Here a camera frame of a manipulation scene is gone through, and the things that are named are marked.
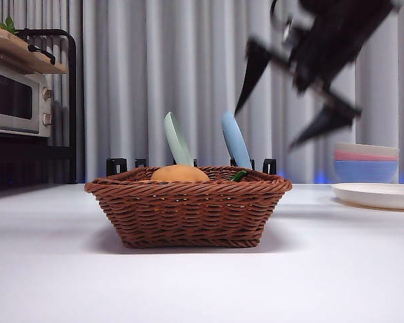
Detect silver toaster oven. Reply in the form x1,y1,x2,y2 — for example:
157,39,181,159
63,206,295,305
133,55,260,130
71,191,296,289
0,62,54,138

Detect blue bowl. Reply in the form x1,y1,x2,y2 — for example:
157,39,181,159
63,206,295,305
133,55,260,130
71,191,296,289
333,159,399,184

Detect green toy leaves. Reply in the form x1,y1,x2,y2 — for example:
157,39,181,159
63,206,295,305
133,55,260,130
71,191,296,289
0,15,20,36

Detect pink bowl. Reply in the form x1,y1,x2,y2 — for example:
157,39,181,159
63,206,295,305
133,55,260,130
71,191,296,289
333,150,399,163

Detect black metal shelf frame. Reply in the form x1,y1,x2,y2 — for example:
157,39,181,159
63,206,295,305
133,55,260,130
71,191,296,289
0,28,77,204

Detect white plate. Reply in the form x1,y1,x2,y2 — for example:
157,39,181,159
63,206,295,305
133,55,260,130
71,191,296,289
331,182,404,211

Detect light blue plate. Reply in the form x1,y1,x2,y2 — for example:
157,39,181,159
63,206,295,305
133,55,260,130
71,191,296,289
221,110,253,170

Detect wooden board with black handle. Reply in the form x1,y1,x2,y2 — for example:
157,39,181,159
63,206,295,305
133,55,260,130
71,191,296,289
0,28,68,75

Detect black dish rack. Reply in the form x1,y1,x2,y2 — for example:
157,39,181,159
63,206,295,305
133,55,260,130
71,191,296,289
106,157,277,176

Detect brown wicker basket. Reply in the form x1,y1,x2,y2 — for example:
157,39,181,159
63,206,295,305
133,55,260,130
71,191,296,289
84,166,294,249

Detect brown toy potato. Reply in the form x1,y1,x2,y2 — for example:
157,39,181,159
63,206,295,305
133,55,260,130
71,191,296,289
150,164,211,183

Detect grey curtain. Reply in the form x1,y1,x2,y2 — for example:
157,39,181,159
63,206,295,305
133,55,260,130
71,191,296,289
0,0,404,185

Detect mint green plate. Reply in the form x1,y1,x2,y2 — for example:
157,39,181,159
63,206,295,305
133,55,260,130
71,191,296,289
164,111,195,168

